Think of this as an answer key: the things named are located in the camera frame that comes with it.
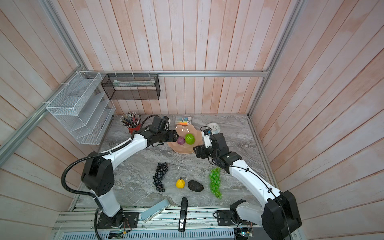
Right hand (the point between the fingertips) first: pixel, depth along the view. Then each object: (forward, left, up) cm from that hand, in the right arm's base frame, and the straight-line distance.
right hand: (200, 145), depth 83 cm
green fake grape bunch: (-16, -9, -12) cm, 22 cm away
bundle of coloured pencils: (+20, +46, -1) cm, 50 cm away
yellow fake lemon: (-17, +11, -12) cm, 24 cm away
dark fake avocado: (-19, +2, -12) cm, 22 cm away
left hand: (+6, +15, -2) cm, 17 cm away
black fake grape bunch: (-10, +23, -11) cm, 27 cm away
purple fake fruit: (+11, +12, -10) cm, 20 cm away
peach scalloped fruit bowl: (+21, +11, -14) cm, 28 cm away
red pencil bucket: (+15, +42, -4) cm, 45 cm away
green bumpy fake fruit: (+12, +6, -10) cm, 17 cm away
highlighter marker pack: (+32, +11, -14) cm, 37 cm away
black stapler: (-32, +8, -15) cm, 36 cm away
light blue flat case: (-31, +22, -12) cm, 40 cm away
